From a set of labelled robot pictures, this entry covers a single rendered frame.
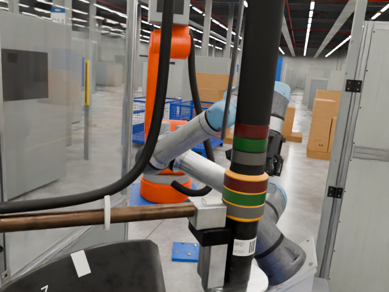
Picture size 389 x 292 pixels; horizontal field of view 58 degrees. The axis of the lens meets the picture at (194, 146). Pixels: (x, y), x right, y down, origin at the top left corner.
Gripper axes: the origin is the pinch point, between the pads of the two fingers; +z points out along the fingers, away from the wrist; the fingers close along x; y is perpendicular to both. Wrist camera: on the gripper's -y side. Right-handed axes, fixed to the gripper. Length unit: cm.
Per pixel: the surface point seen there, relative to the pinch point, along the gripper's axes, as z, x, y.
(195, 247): 43, 193, -141
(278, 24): -11, -66, 34
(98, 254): 15, -57, 10
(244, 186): 3, -61, 32
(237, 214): 5, -60, 31
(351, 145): -51, 117, -3
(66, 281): 19, -61, 10
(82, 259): 16, -59, 10
